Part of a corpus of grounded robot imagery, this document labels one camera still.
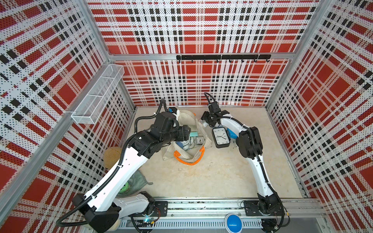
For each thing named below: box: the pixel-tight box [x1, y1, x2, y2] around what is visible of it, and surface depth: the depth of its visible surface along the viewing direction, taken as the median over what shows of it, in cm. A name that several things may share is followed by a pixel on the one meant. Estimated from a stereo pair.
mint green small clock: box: [189, 132, 199, 137], surface depth 100 cm
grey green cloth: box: [116, 168, 154, 199], surface depth 83 cm
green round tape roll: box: [118, 181, 130, 194], surface depth 78 cm
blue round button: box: [224, 213, 243, 233], surface depth 69 cm
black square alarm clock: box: [211, 126, 231, 149], surface depth 101 cm
